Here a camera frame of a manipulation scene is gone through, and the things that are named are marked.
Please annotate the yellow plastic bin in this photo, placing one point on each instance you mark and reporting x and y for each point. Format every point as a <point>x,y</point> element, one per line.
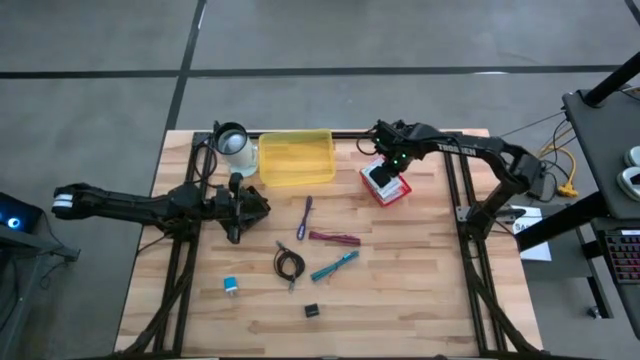
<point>297,160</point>

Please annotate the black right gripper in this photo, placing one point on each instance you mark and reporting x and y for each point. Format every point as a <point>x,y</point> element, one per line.
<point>397,142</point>

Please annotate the white paper sheet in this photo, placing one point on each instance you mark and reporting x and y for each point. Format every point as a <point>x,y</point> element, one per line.
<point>537,250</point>

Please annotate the blue-lit computer case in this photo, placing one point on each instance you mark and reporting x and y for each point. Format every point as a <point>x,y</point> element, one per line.
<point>15,220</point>

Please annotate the black aluminium table frame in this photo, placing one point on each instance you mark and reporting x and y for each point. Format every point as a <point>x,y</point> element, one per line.
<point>350,134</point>

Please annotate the blue wall charger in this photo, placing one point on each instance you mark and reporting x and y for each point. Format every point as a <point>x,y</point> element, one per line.
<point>230,284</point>

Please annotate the black diagonal pole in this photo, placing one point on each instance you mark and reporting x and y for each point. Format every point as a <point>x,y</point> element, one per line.
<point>612,82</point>

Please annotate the red mesh basket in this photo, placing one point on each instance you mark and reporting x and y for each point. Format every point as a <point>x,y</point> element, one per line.
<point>371,191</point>

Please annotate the small black cube charger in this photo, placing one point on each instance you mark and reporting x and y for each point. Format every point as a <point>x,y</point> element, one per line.
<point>312,310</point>

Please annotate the backlit black keyboard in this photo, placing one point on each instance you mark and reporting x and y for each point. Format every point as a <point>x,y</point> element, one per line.
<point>625,257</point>

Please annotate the dark grey desk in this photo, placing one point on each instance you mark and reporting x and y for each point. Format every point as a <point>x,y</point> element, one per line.
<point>600,150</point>

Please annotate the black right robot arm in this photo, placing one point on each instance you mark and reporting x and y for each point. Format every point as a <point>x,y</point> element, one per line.
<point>480,147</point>

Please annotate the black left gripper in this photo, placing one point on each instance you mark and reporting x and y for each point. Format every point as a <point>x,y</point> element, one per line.
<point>236,207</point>

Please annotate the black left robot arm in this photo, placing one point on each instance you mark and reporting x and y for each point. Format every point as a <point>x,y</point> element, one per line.
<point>125,205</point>

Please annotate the white rounded device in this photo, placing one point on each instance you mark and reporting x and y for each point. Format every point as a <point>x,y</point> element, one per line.
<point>634,156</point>
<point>631,184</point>

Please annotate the white cylindrical container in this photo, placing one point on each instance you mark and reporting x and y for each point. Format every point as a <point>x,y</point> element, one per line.
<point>242,157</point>

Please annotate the black desk leg beam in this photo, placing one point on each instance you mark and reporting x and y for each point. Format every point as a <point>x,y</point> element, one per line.
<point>560,225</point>

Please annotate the black side cart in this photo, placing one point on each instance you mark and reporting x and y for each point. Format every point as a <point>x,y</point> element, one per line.
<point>20,300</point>

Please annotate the small grey caster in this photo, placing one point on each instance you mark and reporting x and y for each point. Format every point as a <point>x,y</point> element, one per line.
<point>593,312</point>

